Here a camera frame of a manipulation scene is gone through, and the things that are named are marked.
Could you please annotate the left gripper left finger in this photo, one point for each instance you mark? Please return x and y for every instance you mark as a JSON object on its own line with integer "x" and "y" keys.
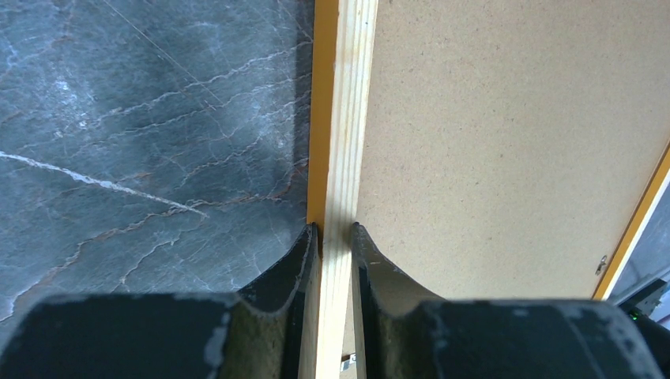
{"x": 254, "y": 332}

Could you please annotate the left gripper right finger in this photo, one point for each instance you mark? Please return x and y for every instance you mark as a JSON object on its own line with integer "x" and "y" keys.
{"x": 403, "y": 330}

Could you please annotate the wooden picture frame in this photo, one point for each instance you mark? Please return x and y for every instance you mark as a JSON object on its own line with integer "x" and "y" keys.
{"x": 344, "y": 41}

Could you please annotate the brown frame backing board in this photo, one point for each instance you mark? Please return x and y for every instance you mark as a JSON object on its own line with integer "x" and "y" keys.
{"x": 513, "y": 148}

